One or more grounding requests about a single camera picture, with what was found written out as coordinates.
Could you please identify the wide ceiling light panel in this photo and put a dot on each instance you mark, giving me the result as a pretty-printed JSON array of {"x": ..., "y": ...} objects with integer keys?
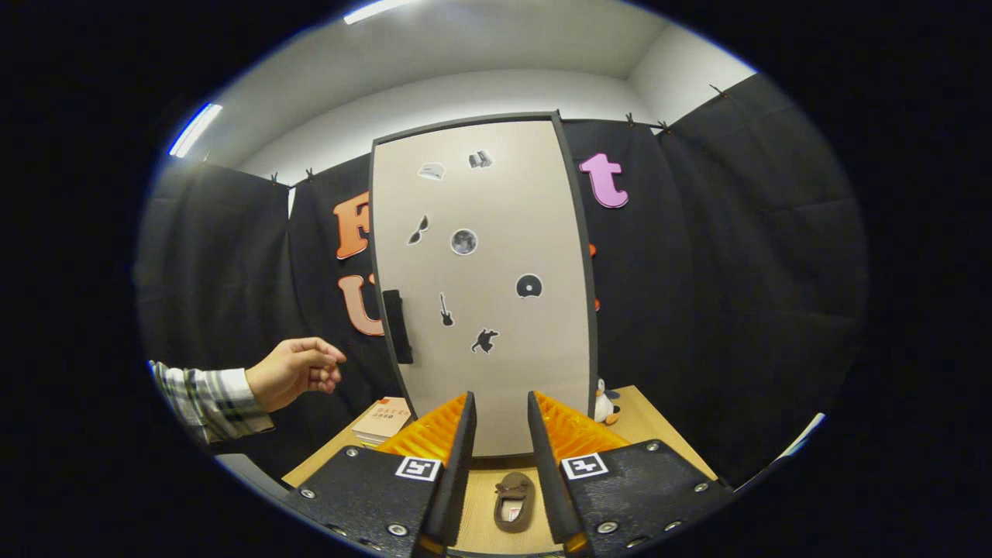
[{"x": 380, "y": 9}]

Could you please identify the narrow ceiling light strip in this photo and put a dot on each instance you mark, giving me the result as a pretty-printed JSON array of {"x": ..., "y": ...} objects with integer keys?
[{"x": 195, "y": 129}]

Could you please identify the stack of books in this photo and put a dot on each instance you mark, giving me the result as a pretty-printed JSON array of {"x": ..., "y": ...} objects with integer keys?
[{"x": 384, "y": 418}]

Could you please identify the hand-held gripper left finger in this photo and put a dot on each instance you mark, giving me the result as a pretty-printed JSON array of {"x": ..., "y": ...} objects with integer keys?
[{"x": 457, "y": 480}]

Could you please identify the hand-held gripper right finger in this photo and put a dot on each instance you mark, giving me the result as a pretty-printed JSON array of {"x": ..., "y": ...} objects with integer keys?
[{"x": 546, "y": 480}]

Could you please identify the penguin plush toy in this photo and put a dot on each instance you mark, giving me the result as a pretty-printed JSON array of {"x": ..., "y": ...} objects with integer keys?
[{"x": 603, "y": 407}]

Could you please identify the white board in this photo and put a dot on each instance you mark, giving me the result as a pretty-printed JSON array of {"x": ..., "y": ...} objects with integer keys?
[{"x": 802, "y": 435}]

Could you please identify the dark grey shoe cabinet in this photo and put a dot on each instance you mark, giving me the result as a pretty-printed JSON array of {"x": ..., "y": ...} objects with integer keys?
[{"x": 586, "y": 248}]

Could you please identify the brown fuzzy shoe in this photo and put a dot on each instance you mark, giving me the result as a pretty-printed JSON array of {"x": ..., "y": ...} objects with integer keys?
[{"x": 513, "y": 488}]

